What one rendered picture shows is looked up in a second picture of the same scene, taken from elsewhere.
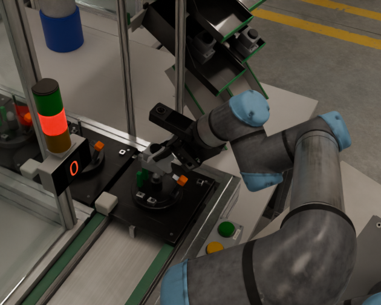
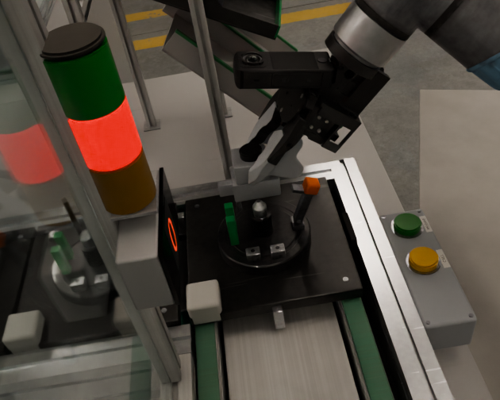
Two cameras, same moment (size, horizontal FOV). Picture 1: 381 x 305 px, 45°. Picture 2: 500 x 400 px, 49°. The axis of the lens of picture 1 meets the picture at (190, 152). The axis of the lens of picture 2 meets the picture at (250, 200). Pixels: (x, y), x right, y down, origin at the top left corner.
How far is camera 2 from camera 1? 0.58 m
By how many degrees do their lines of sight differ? 18
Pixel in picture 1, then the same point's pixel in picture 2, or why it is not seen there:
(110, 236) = (244, 351)
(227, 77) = (265, 11)
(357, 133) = not seen: hidden behind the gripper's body
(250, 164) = not seen: outside the picture
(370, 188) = (480, 99)
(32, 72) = (29, 9)
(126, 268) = (315, 380)
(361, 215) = not seen: outside the picture
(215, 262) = not seen: outside the picture
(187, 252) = (388, 290)
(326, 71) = not seen: hidden behind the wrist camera
